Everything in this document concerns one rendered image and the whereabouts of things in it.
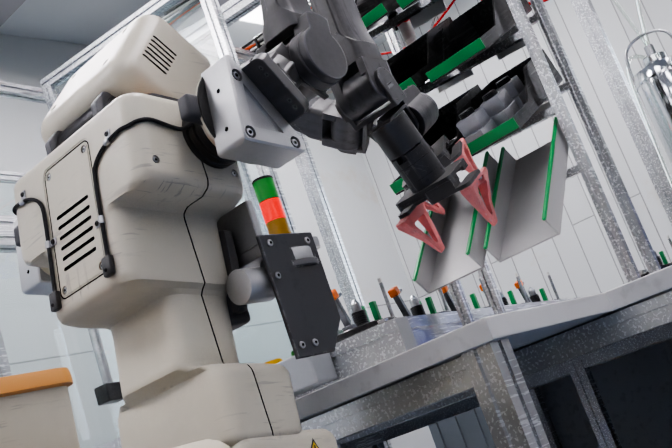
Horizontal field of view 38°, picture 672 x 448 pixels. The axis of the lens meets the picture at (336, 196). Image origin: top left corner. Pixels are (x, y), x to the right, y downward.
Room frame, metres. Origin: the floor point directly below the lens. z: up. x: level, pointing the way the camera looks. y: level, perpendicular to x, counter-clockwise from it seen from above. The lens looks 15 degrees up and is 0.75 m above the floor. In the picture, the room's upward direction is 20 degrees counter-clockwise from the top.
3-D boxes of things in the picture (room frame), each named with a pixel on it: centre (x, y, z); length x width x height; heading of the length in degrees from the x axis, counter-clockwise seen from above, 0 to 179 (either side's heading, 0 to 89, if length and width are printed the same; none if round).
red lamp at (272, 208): (2.14, 0.15, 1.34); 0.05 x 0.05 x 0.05
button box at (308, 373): (1.80, 0.21, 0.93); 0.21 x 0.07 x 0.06; 61
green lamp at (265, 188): (2.14, 0.15, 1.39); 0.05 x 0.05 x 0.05
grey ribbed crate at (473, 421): (4.05, -0.40, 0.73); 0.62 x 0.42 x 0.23; 61
